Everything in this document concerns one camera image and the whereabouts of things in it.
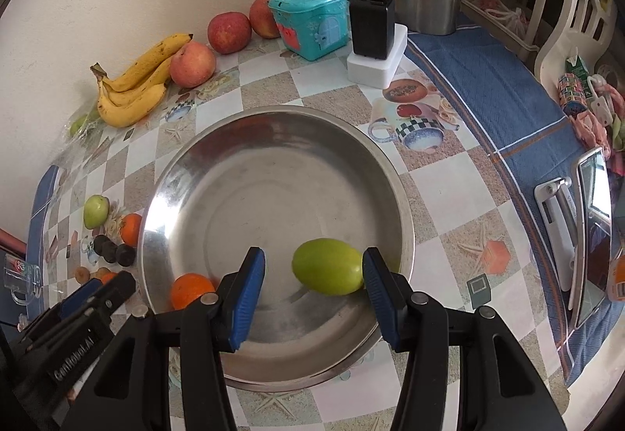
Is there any reddish brown board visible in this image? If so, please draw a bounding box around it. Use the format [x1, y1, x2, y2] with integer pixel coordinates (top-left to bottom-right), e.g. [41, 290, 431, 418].
[0, 228, 30, 261]

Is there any red apple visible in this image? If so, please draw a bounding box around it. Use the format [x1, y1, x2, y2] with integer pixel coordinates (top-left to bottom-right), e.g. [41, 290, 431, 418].
[169, 41, 217, 88]
[207, 11, 253, 55]
[249, 0, 282, 39]

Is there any pink floral cloth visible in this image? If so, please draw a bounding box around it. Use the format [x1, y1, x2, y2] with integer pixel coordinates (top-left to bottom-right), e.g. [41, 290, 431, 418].
[573, 109, 625, 168]

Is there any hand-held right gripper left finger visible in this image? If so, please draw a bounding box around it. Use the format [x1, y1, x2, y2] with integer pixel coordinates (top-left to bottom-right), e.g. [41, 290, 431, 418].
[61, 247, 267, 431]

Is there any silver phone stand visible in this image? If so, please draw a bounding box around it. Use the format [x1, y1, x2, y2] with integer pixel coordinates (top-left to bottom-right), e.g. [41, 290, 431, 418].
[534, 177, 579, 292]

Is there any green guava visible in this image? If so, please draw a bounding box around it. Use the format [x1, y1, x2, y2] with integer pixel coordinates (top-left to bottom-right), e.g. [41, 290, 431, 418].
[83, 195, 110, 231]
[292, 238, 366, 296]

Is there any black power adapter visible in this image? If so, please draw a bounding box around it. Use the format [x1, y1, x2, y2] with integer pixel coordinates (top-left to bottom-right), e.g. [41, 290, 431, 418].
[348, 0, 396, 61]

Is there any patterned colourful tube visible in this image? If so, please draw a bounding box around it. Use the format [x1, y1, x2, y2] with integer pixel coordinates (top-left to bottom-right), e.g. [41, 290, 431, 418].
[558, 73, 587, 116]

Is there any teal tin box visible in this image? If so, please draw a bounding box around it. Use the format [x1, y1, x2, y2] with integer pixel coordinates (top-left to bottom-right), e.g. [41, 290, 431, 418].
[268, 0, 349, 62]

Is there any round steel bowl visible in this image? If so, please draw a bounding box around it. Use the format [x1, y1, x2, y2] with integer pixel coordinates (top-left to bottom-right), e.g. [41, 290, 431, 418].
[137, 106, 416, 393]

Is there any checkered printed tablecloth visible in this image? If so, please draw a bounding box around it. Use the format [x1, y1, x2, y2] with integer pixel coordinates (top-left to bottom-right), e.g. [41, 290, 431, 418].
[29, 35, 562, 431]

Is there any orange packet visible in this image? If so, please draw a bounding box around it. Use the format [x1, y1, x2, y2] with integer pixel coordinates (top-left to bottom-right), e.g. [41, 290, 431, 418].
[605, 260, 625, 302]

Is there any small green fruit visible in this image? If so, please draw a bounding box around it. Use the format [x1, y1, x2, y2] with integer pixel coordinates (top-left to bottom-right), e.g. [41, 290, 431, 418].
[68, 111, 101, 136]

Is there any glass mug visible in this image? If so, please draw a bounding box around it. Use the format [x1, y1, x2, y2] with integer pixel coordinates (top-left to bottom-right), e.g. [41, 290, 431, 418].
[2, 252, 45, 309]

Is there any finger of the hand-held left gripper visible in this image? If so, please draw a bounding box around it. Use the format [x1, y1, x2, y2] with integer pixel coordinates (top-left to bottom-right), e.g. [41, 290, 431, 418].
[73, 271, 138, 320]
[29, 279, 104, 339]

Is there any green carton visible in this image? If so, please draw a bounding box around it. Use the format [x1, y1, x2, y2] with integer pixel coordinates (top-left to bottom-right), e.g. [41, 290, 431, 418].
[565, 47, 593, 80]

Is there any white plastic chair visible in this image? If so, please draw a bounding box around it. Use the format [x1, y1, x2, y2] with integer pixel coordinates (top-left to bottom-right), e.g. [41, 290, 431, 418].
[534, 0, 625, 85]

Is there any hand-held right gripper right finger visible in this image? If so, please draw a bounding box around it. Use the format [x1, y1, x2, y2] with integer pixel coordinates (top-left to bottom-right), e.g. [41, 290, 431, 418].
[361, 247, 570, 431]

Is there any white box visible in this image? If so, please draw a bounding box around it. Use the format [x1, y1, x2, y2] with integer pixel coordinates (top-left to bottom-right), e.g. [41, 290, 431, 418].
[346, 23, 409, 89]

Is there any yellow banana bunch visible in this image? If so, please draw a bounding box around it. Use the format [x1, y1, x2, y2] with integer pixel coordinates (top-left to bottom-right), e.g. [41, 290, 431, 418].
[90, 33, 193, 128]

